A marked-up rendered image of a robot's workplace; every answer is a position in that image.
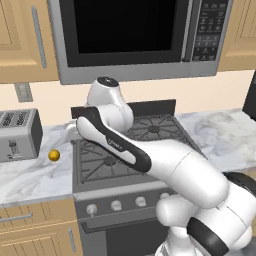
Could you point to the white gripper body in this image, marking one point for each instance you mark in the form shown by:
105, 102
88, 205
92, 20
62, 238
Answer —
70, 129

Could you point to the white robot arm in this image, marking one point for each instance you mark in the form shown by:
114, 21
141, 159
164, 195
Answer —
186, 166

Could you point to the yellow lemon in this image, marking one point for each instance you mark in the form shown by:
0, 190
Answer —
54, 155

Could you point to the grey gas stove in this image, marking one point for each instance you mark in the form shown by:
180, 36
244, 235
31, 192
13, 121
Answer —
96, 166

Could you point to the white stove knob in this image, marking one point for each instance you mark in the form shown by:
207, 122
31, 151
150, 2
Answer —
164, 195
116, 205
91, 209
140, 201

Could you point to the silver toaster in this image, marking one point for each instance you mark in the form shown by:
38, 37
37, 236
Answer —
18, 136

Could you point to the wooden drawer front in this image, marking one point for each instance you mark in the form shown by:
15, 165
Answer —
43, 213

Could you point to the silver microwave oven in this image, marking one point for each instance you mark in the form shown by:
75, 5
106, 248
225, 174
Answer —
63, 40

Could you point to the wooden base cupboard door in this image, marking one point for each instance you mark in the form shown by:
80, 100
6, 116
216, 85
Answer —
36, 243

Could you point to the grey oven door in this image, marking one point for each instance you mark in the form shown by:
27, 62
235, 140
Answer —
133, 241

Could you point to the black appliance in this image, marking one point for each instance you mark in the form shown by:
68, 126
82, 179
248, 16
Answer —
250, 96

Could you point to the grey wall socket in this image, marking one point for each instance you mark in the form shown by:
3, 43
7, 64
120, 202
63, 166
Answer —
23, 92

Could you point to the wooden wall cupboard door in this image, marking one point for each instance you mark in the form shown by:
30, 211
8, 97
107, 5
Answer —
238, 43
16, 60

